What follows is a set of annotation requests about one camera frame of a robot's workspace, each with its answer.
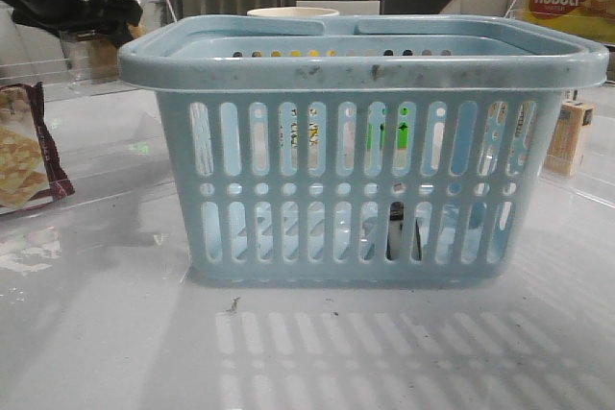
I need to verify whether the light blue plastic basket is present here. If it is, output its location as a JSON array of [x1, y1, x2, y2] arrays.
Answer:
[[118, 15, 608, 285]]

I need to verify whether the brown cracker package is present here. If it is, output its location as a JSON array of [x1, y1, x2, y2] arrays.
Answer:
[[1, 83, 75, 216]]

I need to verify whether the yellow popcorn paper cup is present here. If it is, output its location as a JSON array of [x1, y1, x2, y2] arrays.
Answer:
[[247, 6, 339, 18]]

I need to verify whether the left clear acrylic shelf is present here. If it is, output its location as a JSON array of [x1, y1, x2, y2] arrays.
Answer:
[[1, 0, 173, 220]]

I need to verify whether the clear acrylic display shelf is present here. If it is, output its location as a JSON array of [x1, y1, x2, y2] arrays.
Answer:
[[499, 0, 615, 207]]

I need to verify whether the peach carton box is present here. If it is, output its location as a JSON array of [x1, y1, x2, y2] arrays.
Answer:
[[544, 100, 595, 177]]

